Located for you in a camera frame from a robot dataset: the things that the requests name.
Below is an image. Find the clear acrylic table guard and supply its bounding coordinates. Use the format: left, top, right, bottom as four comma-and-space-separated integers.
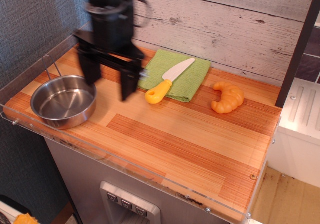
0, 21, 282, 222

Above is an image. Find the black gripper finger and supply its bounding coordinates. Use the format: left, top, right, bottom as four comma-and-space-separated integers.
120, 69, 140, 101
78, 51, 102, 85

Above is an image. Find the white cabinet at right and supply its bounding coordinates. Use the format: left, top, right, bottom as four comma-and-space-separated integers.
267, 78, 320, 187

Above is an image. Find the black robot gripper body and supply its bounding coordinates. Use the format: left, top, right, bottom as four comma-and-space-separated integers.
74, 1, 144, 74

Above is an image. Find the silver dispenser button panel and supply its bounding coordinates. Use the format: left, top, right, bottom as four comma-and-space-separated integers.
99, 181, 162, 224

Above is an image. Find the orange black object bottom left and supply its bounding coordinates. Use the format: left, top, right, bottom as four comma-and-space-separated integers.
0, 213, 39, 224

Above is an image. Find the orange toy croissant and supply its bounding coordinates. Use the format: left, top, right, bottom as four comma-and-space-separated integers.
211, 81, 245, 114

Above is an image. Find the yellow handled toy knife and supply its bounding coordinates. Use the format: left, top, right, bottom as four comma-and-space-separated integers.
145, 58, 196, 104

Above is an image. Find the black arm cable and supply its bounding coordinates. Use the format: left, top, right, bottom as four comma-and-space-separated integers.
124, 0, 153, 29

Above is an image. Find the stainless steel pot with handle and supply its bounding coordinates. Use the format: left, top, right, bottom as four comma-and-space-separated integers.
30, 54, 98, 129

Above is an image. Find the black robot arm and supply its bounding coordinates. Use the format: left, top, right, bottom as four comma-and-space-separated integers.
74, 0, 148, 100

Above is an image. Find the dark right shelf post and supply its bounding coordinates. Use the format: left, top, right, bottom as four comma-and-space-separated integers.
275, 0, 320, 108

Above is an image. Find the green cloth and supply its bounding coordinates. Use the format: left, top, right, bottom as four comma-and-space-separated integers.
139, 49, 211, 104

